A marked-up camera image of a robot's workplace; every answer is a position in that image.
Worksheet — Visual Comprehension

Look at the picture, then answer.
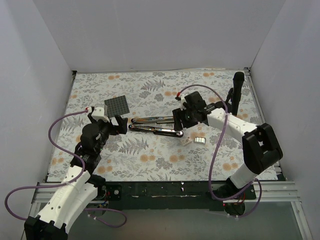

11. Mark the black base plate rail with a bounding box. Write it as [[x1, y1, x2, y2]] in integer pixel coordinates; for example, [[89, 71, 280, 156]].
[[102, 181, 225, 212]]

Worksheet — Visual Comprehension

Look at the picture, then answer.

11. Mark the silver staple strip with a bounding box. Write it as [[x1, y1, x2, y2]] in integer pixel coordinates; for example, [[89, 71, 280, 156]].
[[194, 136, 206, 145]]

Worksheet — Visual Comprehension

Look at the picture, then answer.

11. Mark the black microphone on stand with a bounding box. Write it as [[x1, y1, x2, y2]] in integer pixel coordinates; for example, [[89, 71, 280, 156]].
[[224, 71, 245, 116]]

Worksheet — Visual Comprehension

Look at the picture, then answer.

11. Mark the floral patterned table mat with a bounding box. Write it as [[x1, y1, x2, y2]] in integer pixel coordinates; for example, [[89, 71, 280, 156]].
[[46, 71, 280, 182]]

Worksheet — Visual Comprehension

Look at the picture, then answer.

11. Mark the white staple box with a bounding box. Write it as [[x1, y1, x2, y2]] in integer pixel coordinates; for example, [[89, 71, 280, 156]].
[[180, 137, 193, 146]]

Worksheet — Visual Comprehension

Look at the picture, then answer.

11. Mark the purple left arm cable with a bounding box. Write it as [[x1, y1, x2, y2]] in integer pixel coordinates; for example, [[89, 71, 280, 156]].
[[4, 107, 128, 228]]

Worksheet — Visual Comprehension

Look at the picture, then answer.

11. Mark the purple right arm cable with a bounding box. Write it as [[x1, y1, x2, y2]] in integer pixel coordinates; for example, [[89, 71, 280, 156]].
[[176, 84, 263, 218]]

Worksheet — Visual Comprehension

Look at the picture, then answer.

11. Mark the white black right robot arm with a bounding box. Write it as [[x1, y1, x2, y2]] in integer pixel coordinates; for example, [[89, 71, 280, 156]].
[[172, 91, 283, 199]]

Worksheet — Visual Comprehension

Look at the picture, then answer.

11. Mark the dark grey studded baseplate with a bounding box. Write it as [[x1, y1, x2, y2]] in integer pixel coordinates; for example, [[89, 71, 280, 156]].
[[104, 95, 130, 118]]

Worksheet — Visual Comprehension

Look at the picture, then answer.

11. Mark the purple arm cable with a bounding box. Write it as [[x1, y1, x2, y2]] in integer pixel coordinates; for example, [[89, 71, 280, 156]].
[[176, 84, 263, 218], [4, 107, 128, 228]]

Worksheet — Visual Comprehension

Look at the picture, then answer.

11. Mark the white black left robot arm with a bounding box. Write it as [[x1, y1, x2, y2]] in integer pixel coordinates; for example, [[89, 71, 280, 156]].
[[24, 114, 128, 240]]

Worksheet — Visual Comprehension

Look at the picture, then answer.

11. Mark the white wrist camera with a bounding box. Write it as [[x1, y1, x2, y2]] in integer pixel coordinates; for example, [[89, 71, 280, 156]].
[[175, 92, 188, 111], [91, 104, 110, 123]]

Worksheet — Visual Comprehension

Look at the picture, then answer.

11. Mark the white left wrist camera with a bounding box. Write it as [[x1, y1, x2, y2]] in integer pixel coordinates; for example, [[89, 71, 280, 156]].
[[91, 104, 110, 123]]

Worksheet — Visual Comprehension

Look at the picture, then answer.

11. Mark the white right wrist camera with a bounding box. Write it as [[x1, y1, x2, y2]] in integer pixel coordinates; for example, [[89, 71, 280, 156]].
[[175, 92, 188, 111]]

